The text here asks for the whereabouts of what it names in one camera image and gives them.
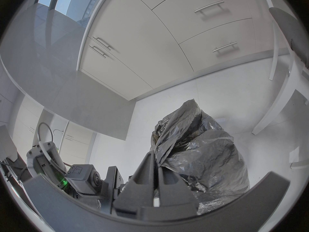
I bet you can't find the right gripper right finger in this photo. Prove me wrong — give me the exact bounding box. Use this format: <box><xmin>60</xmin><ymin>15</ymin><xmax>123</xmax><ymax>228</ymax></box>
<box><xmin>158</xmin><ymin>166</ymin><xmax>198</xmax><ymax>222</ymax></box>

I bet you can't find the white wardrobe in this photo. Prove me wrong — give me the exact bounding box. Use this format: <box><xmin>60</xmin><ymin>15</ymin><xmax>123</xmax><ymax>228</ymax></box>
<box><xmin>77</xmin><ymin>0</ymin><xmax>291</xmax><ymax>101</ymax></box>
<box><xmin>13</xmin><ymin>98</ymin><xmax>97</xmax><ymax>165</ymax></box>

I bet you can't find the white chair with grey seat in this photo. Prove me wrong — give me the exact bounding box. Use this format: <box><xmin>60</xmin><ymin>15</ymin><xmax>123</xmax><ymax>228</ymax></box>
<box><xmin>252</xmin><ymin>7</ymin><xmax>309</xmax><ymax>135</ymax></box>

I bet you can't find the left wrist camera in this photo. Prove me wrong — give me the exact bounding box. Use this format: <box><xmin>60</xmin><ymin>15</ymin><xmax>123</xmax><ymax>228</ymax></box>
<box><xmin>65</xmin><ymin>164</ymin><xmax>109</xmax><ymax>203</ymax></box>

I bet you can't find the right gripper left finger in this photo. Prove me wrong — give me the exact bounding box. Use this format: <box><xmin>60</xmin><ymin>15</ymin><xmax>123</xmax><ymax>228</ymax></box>
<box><xmin>113</xmin><ymin>151</ymin><xmax>155</xmax><ymax>219</ymax></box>

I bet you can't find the black plastic bag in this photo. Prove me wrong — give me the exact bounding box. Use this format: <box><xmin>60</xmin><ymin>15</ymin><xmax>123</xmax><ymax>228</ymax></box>
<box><xmin>150</xmin><ymin>99</ymin><xmax>250</xmax><ymax>216</ymax></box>

